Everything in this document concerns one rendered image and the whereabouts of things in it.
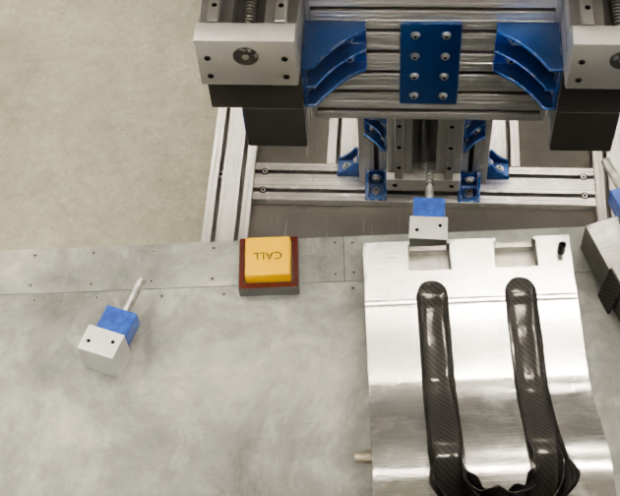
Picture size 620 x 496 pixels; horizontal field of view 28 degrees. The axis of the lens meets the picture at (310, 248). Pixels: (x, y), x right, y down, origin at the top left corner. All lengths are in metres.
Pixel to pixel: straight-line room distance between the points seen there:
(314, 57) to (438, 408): 0.55
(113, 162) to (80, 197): 0.11
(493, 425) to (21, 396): 0.60
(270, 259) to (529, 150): 1.01
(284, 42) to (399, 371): 0.46
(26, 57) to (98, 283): 1.46
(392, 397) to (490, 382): 0.12
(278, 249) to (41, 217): 1.21
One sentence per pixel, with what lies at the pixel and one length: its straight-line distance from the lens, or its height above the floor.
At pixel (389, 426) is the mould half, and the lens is 1.42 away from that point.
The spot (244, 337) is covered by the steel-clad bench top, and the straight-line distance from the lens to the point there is 1.61.
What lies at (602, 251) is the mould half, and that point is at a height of 0.85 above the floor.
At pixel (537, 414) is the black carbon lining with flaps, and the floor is 0.90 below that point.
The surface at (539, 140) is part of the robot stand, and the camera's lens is 2.54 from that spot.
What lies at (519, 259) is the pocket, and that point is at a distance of 1.59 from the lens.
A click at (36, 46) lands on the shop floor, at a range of 3.09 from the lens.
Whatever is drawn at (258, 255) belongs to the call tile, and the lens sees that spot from 1.63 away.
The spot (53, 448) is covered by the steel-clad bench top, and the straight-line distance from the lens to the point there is 1.58.
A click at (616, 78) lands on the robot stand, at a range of 1.70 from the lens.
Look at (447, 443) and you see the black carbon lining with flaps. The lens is 1.41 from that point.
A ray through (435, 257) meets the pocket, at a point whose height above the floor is 0.86.
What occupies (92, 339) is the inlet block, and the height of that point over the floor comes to 0.85.
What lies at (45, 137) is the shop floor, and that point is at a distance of 2.90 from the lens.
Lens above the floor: 2.20
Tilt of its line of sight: 57 degrees down
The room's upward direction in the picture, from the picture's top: 6 degrees counter-clockwise
